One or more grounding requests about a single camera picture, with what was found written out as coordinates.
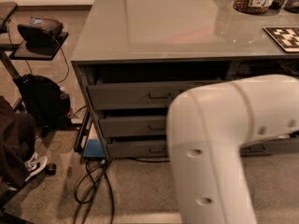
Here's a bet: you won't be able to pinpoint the black tray stand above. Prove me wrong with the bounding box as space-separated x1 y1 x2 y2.
0 1 70 79

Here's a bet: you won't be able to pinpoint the black backpack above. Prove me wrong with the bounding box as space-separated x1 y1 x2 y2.
13 74 70 128

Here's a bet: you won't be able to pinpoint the grey drawer cabinet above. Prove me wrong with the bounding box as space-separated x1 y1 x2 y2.
71 0 299 158

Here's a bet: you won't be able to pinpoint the blue box on floor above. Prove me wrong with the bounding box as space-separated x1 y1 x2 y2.
83 125 105 159

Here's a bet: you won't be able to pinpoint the black chair caster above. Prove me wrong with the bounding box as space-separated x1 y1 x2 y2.
45 163 57 175

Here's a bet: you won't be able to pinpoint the white black sneaker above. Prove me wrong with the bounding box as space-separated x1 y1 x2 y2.
4 152 48 190

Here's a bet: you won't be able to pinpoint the black floor cables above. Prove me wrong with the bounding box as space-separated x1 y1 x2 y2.
72 156 171 224

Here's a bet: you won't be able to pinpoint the person's dark trouser leg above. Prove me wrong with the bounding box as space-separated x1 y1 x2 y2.
0 96 36 189

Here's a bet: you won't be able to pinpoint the black device on tray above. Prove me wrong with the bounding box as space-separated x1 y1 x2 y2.
17 17 64 45

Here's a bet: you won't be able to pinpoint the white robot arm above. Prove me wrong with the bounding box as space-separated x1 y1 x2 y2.
166 75 299 224

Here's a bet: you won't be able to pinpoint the black white marker board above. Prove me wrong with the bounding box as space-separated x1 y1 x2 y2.
263 26 299 52

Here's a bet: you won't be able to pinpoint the grey drawer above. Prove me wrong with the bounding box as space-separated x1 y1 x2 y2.
239 133 299 157
107 138 168 159
87 78 221 110
99 110 166 138

